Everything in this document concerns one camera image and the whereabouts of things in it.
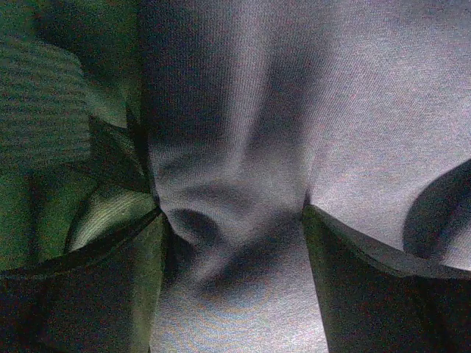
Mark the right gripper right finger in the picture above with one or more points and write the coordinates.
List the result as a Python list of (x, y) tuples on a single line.
[(365, 309)]

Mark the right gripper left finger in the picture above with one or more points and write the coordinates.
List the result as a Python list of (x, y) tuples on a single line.
[(100, 298)]

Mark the pink and teal kids suitcase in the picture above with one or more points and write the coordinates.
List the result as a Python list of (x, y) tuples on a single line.
[(73, 155)]

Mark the grey garment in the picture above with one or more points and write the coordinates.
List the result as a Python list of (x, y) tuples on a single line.
[(257, 109)]

